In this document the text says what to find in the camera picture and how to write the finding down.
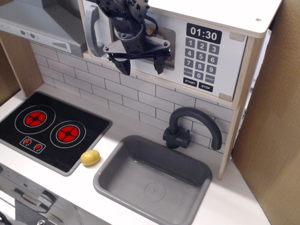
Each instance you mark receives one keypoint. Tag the grey plastic sink basin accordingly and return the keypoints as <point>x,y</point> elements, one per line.
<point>154,181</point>

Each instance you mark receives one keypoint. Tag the white toy microwave door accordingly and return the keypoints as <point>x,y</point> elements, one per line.
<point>204,57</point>

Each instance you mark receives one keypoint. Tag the grey range hood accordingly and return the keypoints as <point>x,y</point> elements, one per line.
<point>44,22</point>

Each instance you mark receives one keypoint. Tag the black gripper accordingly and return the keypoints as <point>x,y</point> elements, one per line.
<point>137,44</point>

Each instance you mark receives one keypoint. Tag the yellow toy potato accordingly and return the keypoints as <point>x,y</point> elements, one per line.
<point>90,157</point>

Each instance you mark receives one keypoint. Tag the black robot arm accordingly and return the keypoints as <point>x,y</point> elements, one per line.
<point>127,14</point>

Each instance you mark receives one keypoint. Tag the yellow toy corn cob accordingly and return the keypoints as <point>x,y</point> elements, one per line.
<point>150,32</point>

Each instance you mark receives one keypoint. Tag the black toy stove top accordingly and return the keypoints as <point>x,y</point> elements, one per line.
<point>52,132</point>

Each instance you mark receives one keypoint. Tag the white wooden microwave cabinet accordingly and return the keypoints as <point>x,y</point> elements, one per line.
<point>152,100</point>

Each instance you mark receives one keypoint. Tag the dark grey toy faucet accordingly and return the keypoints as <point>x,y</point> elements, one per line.
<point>176,136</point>

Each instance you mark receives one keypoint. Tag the brown cardboard panel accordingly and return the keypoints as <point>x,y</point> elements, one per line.
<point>267,149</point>

